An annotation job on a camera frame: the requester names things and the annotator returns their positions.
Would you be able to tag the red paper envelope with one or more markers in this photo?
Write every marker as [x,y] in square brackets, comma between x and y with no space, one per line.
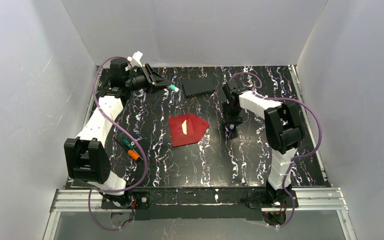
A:
[196,128]

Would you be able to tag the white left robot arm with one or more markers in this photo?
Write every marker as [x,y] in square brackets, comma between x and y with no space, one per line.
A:
[85,154]

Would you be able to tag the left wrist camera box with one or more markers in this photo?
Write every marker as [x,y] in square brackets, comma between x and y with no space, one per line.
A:
[135,59]

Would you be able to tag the aluminium front rail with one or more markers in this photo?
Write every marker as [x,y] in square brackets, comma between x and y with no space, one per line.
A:
[305,198]

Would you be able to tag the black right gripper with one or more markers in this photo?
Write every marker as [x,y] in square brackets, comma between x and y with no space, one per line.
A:
[232,119]

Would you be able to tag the black flat box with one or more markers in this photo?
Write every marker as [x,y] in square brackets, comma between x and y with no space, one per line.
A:
[197,87]

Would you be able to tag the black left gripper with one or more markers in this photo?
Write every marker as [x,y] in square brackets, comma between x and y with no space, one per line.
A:
[148,77]

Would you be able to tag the peach lined letter paper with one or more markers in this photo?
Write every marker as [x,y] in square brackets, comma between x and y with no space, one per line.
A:
[184,127]

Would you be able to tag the orange green screwdriver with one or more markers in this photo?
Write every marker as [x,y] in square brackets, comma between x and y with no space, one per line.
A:
[128,147]

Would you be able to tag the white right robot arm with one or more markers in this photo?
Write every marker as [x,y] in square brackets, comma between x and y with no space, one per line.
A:
[283,128]

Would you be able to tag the white green glue stick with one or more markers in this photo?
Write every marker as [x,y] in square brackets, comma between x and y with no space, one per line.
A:
[173,88]

